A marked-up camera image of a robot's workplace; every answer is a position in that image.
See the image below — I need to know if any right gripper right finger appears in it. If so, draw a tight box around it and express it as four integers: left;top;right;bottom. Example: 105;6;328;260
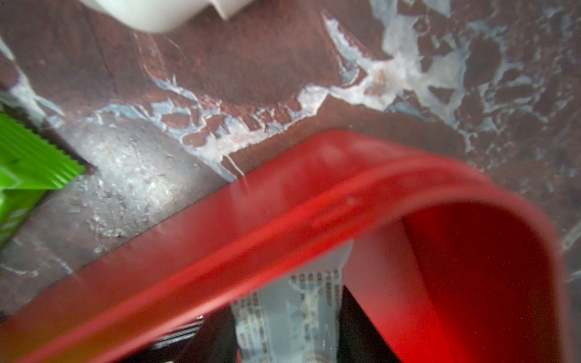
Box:
337;287;401;363

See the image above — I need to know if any red storage box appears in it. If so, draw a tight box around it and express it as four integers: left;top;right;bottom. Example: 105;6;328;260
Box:
1;131;572;362

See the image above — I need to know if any white cookie packet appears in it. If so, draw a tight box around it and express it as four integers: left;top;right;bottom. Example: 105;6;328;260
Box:
231;241;353;362

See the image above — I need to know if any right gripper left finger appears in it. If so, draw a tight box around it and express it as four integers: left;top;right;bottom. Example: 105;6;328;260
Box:
174;306;238;363

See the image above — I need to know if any white plastic pipe elbow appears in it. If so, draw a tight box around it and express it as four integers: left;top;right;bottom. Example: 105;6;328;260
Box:
80;0;253;33

